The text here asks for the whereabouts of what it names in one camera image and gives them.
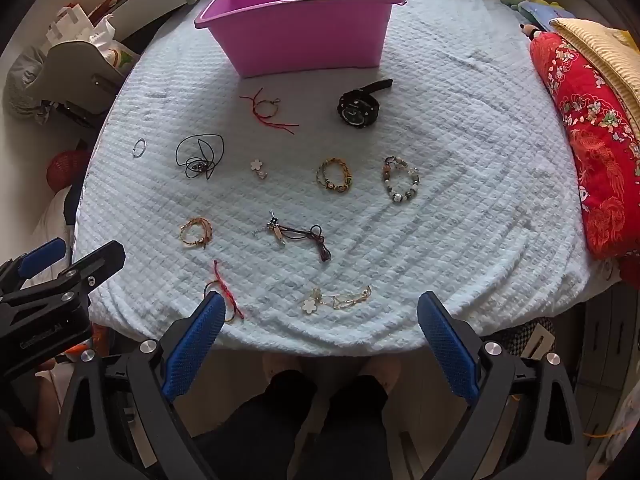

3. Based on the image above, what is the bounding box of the thin orange bracelet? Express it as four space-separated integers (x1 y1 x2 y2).
180 217 213 250

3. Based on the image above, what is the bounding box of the grey chair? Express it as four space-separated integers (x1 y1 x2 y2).
5 40 126 128

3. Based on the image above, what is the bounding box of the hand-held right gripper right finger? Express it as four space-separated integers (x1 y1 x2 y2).
416 290 586 480

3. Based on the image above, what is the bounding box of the yellow braided bracelet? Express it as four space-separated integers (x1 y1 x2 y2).
316 158 354 194

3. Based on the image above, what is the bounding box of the red basket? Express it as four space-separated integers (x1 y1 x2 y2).
46 150 91 193

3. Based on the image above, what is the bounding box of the person's leg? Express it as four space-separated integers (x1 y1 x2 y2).
192 354 321 480
315 359 401 480

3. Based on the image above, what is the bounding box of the person's left leg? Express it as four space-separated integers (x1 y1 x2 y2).
192 354 321 480

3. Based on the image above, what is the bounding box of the purple plastic bin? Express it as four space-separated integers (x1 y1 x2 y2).
194 0 405 79

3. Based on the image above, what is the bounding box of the red string bracelet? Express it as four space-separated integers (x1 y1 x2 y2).
204 260 246 323

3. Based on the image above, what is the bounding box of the yellow folded blanket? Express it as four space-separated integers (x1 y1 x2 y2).
549 17 640 126

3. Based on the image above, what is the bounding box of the blue pillow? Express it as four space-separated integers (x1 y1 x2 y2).
517 0 576 26

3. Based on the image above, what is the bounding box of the gold chain flower bracelet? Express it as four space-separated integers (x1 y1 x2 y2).
302 285 373 316

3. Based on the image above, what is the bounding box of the grey shelf cabinet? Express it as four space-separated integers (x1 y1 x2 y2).
87 0 201 43

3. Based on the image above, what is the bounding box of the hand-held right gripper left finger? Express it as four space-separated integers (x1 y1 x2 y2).
50 290 227 480

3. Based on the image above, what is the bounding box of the black wristwatch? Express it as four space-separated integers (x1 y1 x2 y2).
338 78 394 130

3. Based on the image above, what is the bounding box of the grey beaded bracelet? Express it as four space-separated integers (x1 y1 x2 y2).
382 156 420 204

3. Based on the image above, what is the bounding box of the red floral pillow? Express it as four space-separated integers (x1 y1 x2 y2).
529 31 640 261

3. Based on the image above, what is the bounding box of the person's right leg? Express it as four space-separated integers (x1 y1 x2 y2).
315 359 401 480

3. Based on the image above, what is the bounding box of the black cord pendant necklace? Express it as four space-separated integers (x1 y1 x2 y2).
175 134 225 180

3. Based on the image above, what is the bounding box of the person's left hand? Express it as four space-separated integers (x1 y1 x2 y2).
7 357 68 473

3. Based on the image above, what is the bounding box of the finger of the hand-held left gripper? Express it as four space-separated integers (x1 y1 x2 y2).
0 240 127 328
0 237 69 292

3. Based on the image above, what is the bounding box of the white paper bag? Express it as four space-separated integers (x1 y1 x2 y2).
46 5 96 46

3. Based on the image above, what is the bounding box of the red cord multicolour bracelet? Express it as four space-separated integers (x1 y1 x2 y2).
239 88 301 136

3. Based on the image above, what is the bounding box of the white printed plastic bag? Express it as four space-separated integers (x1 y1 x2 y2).
90 15 141 68

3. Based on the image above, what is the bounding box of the brown cord charm keychain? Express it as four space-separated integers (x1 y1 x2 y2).
252 209 332 263

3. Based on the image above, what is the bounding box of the black white checkered cloth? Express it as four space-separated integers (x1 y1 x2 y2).
500 320 556 361

